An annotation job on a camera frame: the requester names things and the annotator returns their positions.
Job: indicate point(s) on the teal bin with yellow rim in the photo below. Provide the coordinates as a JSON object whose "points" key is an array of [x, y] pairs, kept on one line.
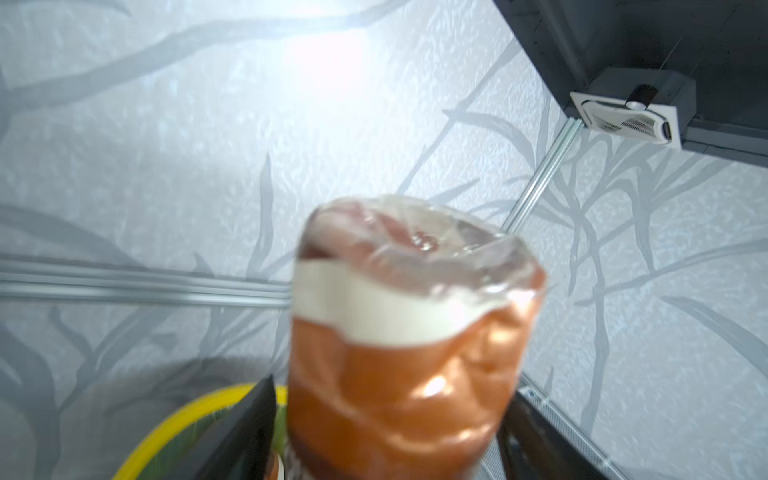
{"points": [[190, 412]]}

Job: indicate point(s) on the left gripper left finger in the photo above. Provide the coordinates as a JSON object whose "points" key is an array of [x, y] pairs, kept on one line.
{"points": [[238, 446]]}

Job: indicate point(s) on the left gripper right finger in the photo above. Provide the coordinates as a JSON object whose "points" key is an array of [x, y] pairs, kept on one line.
{"points": [[531, 447]]}

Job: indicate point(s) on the white ceiling camera box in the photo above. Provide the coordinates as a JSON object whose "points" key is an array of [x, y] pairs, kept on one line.
{"points": [[654, 106]]}

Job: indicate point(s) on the white wire mesh basket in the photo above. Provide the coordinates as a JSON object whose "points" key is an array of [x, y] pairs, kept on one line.
{"points": [[490, 466]]}

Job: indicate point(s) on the brown coffee bottle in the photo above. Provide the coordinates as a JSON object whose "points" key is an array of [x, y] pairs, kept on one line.
{"points": [[409, 326]]}

